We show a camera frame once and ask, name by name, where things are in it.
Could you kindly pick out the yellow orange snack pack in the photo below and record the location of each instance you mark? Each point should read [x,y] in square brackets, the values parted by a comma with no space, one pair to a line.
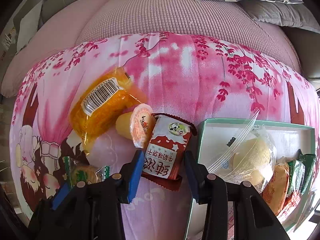
[101,104]

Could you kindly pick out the grey green sofa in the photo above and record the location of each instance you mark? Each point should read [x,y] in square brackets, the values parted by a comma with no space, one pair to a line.
[287,32]

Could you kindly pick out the teal white cardboard tray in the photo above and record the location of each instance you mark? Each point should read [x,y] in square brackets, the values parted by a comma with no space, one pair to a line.
[215,133]

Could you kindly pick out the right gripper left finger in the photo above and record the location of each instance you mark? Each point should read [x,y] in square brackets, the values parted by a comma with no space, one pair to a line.
[90,211]

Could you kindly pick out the light grey cushion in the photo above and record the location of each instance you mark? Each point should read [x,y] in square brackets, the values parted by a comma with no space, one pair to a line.
[26,22]

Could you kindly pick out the pink textured sofa cover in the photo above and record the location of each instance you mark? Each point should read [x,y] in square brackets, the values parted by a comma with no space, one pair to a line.
[66,23]

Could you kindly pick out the jelly cup pink lid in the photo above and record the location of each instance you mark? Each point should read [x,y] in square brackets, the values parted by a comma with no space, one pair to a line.
[137,125]

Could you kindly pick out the red patterned flat pack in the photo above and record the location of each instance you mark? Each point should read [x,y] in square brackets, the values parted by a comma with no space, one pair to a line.
[290,204]

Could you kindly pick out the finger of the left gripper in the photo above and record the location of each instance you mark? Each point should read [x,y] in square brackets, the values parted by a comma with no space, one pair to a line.
[60,196]

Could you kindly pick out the dark red milk snack pack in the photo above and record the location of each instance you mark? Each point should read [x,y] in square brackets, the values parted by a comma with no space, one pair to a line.
[165,150]

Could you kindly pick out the clear green biscuit pack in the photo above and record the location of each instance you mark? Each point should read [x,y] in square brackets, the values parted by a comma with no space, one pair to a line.
[77,172]

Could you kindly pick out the dark green biscuit pack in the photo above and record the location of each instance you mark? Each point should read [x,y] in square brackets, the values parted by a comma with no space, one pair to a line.
[308,160]

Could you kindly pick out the cartoon print pink cloth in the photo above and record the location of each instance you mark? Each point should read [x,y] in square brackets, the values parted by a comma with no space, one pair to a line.
[194,77]

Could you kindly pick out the beige brown snack pack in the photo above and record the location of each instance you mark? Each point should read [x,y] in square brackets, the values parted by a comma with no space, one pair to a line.
[275,192]

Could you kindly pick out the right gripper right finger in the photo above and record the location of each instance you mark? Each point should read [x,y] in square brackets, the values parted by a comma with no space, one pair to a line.
[253,219]

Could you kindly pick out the light green foil pack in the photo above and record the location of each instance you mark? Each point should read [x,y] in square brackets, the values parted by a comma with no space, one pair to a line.
[296,176]

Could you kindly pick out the clear bag white pastry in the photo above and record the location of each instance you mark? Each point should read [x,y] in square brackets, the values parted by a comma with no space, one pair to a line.
[250,155]

